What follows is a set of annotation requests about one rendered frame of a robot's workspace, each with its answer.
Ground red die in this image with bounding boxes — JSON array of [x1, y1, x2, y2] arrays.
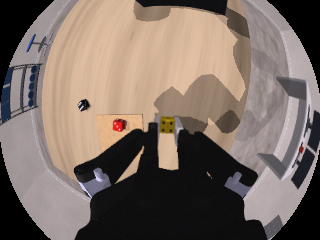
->
[[113, 118, 125, 132]]

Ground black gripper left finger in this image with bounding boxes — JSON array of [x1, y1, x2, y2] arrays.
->
[[73, 116, 161, 208]]

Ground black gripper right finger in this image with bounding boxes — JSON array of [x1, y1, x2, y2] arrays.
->
[[174, 117, 258, 208]]

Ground black die with white pips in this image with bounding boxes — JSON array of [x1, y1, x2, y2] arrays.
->
[[78, 99, 89, 112]]

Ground tan textured mat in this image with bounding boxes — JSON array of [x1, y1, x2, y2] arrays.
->
[[95, 114, 143, 152]]

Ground yellow die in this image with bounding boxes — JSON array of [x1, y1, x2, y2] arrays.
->
[[160, 116, 175, 134]]

